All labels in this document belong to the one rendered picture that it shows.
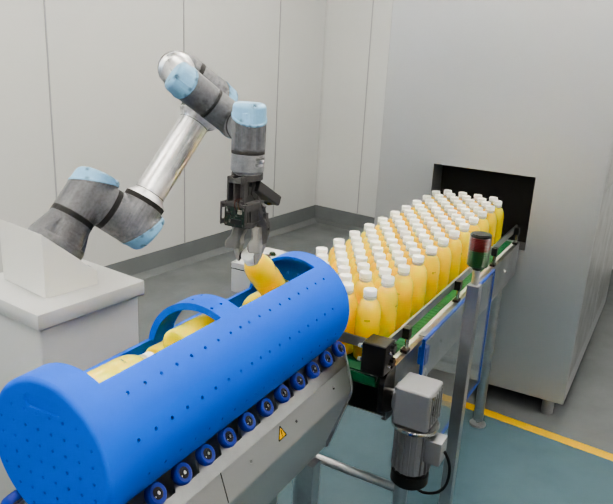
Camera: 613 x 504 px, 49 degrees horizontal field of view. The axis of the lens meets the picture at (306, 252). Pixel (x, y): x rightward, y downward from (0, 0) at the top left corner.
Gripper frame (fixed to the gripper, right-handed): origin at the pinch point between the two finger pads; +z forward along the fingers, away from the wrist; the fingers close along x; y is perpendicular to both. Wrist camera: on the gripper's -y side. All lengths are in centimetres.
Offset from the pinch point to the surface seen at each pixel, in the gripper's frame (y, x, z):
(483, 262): -66, 38, 9
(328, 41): -466, -230, -57
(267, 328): 9.5, 11.9, 11.8
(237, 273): -41, -31, 22
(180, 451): 41, 14, 25
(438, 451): -42, 39, 60
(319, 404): -16.0, 13.3, 41.6
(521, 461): -160, 46, 125
